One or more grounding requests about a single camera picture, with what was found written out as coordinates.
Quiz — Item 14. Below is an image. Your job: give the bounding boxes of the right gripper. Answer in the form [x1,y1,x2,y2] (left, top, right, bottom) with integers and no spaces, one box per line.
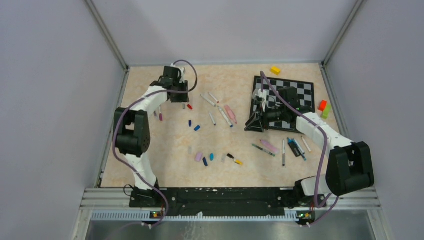
[245,101,287,133]

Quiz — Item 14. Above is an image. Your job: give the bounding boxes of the pink highlighter pen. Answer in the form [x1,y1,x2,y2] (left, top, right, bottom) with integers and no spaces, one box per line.
[260,139,280,154]

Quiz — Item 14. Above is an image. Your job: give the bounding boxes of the green gel pen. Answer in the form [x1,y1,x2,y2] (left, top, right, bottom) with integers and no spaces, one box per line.
[251,143,276,157]

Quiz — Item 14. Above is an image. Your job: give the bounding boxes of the white marker dark blue cap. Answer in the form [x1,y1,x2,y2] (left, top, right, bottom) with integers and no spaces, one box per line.
[282,139,286,167]

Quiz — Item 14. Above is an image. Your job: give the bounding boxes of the white pen grey cap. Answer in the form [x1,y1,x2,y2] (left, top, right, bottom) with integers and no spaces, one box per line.
[200,94,217,107]

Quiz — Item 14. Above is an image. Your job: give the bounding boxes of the yellow marker cap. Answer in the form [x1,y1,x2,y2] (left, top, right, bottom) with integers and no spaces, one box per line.
[234,159,243,166]

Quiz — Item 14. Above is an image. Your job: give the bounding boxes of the black marker blue cap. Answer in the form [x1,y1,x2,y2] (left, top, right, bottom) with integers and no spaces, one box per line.
[287,137,302,157]

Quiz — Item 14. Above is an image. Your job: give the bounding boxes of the pink highlighter cap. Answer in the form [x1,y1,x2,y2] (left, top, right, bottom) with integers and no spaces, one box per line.
[194,152,203,162]

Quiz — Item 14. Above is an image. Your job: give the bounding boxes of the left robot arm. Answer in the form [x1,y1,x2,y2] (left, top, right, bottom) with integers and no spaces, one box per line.
[112,64,189,207]

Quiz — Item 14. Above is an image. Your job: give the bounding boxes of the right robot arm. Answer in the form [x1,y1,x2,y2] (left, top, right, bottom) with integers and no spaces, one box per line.
[245,87,375,206]

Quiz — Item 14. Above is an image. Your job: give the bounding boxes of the black white chessboard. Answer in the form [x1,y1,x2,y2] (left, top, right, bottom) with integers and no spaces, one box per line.
[249,75,315,133]

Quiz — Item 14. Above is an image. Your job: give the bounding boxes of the yellow block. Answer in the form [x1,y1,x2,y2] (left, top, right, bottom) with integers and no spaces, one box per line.
[270,66,281,76]

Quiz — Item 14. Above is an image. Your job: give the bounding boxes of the red block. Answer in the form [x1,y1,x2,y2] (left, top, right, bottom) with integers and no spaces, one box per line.
[318,100,328,111]

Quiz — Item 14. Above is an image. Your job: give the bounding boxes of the green curved block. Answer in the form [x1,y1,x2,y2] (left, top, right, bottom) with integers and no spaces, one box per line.
[321,104,332,120]

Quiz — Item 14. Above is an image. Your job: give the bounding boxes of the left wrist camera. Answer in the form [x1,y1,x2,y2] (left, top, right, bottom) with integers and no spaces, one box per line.
[178,67,186,83]

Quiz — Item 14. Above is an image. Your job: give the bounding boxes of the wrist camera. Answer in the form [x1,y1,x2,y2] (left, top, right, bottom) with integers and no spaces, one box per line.
[178,67,186,83]
[252,89,268,112]

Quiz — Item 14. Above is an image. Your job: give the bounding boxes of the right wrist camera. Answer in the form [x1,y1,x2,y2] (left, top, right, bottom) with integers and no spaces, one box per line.
[252,89,268,112]

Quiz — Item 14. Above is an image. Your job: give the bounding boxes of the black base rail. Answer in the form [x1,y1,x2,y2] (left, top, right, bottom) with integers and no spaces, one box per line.
[129,187,314,217]

